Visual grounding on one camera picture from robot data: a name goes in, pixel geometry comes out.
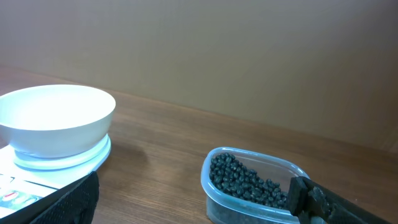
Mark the clear plastic container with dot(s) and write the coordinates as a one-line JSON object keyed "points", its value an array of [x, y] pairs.
{"points": [[225, 209]]}

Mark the white digital kitchen scale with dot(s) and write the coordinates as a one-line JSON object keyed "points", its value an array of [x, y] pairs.
{"points": [[26, 179]]}

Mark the white bowl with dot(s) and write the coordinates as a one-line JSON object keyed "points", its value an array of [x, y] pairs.
{"points": [[55, 120]]}

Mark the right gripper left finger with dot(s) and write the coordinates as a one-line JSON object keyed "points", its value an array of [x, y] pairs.
{"points": [[72, 204]]}

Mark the black beans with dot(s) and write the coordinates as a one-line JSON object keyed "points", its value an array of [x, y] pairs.
{"points": [[233, 178]]}

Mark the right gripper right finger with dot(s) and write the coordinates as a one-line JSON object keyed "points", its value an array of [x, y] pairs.
{"points": [[312, 203]]}

